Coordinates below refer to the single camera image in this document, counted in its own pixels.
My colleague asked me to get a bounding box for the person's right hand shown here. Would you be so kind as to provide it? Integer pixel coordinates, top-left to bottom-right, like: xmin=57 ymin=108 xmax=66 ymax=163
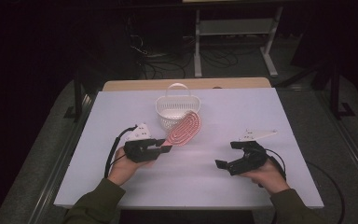
xmin=239 ymin=158 xmax=291 ymax=196

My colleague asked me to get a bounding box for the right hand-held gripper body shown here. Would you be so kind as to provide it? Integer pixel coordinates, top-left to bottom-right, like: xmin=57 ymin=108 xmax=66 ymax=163
xmin=228 ymin=129 xmax=278 ymax=177

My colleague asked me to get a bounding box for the white metal stand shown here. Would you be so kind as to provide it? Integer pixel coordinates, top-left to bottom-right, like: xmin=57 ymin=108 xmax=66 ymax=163
xmin=193 ymin=6 xmax=284 ymax=78

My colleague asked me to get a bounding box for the metal floor rail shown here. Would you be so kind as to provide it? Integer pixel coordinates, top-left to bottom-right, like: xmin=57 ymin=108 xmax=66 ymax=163
xmin=27 ymin=92 xmax=98 ymax=224
xmin=315 ymin=90 xmax=358 ymax=195

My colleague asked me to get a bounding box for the wooden table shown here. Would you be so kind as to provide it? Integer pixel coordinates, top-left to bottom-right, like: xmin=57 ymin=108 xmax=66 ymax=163
xmin=102 ymin=77 xmax=272 ymax=92

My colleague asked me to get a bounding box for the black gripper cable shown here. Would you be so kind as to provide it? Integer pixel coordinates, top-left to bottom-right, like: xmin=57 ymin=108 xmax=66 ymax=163
xmin=103 ymin=124 xmax=138 ymax=179
xmin=264 ymin=147 xmax=288 ymax=189

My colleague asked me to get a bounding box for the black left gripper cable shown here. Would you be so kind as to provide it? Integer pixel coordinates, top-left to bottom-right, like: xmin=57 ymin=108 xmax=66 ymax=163
xmin=103 ymin=124 xmax=138 ymax=179

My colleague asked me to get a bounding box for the dark metal stand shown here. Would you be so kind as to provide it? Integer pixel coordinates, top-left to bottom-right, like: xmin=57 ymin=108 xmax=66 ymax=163
xmin=328 ymin=62 xmax=356 ymax=120
xmin=62 ymin=72 xmax=87 ymax=123

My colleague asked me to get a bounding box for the person's left hand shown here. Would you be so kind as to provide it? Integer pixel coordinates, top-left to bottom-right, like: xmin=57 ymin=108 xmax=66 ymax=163
xmin=106 ymin=146 xmax=155 ymax=188

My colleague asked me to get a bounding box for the long black floor cable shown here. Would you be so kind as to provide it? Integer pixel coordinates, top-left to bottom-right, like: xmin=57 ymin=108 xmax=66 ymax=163
xmin=305 ymin=161 xmax=347 ymax=224

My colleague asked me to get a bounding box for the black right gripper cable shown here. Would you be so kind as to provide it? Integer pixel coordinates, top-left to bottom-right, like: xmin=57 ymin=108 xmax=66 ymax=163
xmin=264 ymin=147 xmax=288 ymax=189

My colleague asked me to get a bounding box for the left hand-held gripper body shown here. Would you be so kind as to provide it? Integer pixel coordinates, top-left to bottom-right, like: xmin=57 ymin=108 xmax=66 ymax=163
xmin=123 ymin=122 xmax=161 ymax=164

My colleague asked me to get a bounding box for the pink hairbrush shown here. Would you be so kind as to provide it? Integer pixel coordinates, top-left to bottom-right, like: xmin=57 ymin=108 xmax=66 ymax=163
xmin=161 ymin=109 xmax=202 ymax=147

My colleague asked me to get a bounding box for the white perforated plastic basket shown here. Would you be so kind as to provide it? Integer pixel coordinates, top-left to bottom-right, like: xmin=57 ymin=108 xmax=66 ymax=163
xmin=155 ymin=82 xmax=202 ymax=132

